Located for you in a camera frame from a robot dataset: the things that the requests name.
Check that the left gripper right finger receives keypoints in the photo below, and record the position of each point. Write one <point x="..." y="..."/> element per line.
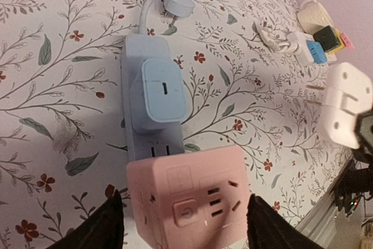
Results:
<point x="267" y="229"/>

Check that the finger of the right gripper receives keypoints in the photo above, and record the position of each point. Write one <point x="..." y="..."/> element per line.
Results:
<point x="363" y="133"/>

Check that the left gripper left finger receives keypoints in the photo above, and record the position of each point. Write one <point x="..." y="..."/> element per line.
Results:
<point x="103" y="229"/>

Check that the pink cube socket adapter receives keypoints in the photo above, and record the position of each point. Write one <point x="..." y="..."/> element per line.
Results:
<point x="190" y="200"/>

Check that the white plug adapter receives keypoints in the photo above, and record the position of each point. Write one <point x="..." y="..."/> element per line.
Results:
<point x="347" y="94"/>

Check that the cyan plug adapter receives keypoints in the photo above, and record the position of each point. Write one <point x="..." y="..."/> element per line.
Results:
<point x="317" y="52"/>

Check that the white long power strip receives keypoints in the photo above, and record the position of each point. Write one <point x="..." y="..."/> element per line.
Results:
<point x="302" y="54"/>

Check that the pink plug adapter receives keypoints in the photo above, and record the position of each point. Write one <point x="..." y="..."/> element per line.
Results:
<point x="347" y="42"/>

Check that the yellow cube socket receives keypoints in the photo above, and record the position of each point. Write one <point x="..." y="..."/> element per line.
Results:
<point x="339" y="45"/>

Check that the light blue charger plug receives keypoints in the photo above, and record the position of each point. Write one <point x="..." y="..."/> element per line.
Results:
<point x="157" y="96"/>

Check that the light blue power strip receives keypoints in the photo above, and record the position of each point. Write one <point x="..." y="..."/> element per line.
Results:
<point x="136" y="49"/>

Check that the dark green cube socket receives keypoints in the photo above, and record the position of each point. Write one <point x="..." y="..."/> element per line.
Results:
<point x="326" y="37"/>

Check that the cream ceramic mug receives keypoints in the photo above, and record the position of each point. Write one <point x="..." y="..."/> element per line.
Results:
<point x="313" y="16"/>

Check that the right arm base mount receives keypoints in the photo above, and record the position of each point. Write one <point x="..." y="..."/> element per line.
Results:
<point x="352" y="186"/>

